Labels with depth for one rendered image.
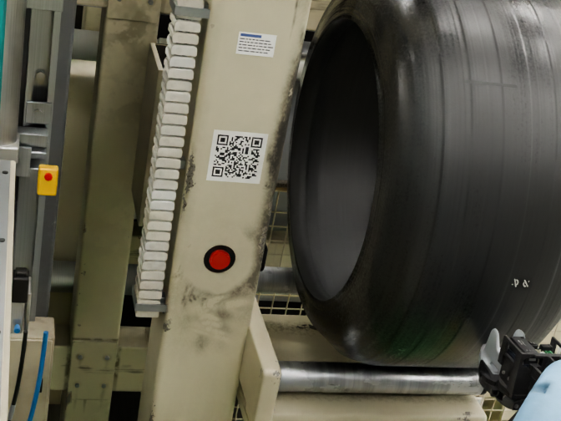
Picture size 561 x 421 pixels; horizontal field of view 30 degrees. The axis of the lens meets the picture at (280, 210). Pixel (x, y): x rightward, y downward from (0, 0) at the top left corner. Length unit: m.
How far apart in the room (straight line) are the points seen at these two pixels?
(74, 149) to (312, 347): 0.71
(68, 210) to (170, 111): 0.92
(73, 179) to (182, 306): 0.78
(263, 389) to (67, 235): 0.94
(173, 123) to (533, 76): 0.47
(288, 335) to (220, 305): 0.32
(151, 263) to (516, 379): 0.53
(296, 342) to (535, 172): 0.64
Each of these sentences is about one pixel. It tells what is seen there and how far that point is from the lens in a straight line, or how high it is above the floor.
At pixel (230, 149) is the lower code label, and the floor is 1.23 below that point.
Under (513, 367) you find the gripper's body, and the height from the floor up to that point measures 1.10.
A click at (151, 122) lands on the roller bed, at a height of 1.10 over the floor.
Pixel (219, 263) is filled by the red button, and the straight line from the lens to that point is 1.49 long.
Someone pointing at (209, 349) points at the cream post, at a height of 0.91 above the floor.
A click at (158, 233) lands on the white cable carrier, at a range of 1.47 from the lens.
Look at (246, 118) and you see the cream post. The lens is 1.40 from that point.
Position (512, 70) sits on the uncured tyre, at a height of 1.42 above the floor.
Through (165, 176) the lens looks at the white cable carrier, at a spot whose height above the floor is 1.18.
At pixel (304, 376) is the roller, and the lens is 1.54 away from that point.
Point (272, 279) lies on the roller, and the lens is 1.77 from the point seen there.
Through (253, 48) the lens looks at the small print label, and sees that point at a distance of 1.37.
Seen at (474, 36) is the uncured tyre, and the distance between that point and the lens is 1.37.
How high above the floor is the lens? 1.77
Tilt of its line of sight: 25 degrees down
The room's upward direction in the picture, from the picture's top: 11 degrees clockwise
